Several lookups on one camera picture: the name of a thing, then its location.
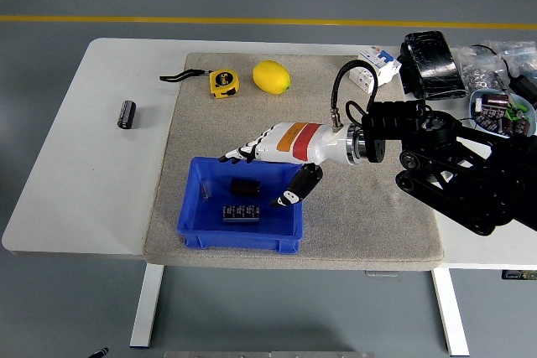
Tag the black wrapped device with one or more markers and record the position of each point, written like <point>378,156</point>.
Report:
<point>432,60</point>

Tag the brown battery in bowl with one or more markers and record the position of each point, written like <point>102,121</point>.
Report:
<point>491,117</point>
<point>496,99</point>
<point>518,126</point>

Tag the grey-brown mat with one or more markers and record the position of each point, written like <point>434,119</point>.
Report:
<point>356,215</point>

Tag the clear plastic bag of parts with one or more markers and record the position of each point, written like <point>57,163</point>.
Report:
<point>518,52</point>

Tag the light blue bowl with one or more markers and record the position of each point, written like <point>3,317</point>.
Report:
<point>476,100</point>

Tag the blue plastic box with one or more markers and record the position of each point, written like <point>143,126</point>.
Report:
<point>197,215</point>

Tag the grey bracket under table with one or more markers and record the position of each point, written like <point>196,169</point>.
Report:
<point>381,273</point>

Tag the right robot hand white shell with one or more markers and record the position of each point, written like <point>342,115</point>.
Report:
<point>302,142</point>

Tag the clear bag of metal nuts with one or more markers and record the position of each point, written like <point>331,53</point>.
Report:
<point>478,71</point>

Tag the white circuit breaker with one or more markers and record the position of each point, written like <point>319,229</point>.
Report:
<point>384,66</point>

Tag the white table leg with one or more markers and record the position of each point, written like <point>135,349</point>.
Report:
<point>451,312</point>
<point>146,307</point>

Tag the green clips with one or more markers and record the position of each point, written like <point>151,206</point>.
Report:
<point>515,111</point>

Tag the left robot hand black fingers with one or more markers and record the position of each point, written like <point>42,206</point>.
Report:
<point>100,352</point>

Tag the dark cylindrical battery white print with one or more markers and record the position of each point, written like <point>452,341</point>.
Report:
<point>126,115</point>
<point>245,187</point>
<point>241,214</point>

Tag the table height control panel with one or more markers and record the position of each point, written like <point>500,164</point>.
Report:
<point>519,274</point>

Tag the yellow lemon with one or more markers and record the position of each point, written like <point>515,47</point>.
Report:
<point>271,77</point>

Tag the small clear plastic bag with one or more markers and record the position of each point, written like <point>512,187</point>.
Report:
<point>206,190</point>

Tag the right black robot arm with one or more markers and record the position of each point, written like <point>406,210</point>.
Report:
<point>390,127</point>

